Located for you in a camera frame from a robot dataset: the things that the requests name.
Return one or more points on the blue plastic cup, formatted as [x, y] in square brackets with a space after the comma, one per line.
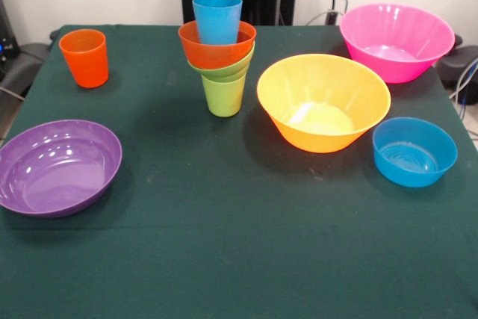
[216, 24]

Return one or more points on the black computer case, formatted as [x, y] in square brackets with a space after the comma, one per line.
[7, 42]

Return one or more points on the dark green tablecloth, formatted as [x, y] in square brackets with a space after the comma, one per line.
[261, 259]

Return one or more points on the blue round bowl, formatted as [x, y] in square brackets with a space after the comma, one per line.
[414, 162]

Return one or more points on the large yellow-orange bowl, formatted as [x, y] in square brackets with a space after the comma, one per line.
[321, 91]

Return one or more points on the large pink bowl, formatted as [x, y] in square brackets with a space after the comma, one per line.
[396, 35]

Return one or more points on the green stepped bowl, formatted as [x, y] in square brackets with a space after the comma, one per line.
[228, 70]

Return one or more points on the green plastic cup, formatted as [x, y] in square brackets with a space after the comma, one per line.
[224, 98]

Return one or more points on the orange round bowl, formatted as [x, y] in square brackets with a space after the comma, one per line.
[209, 57]

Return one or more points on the black power adapter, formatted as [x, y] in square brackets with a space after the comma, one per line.
[331, 17]

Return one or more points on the orange plastic cup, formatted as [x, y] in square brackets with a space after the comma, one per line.
[87, 65]

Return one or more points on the black equipment base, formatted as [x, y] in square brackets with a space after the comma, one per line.
[461, 63]

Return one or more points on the large purple bowl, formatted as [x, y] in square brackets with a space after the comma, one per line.
[56, 169]

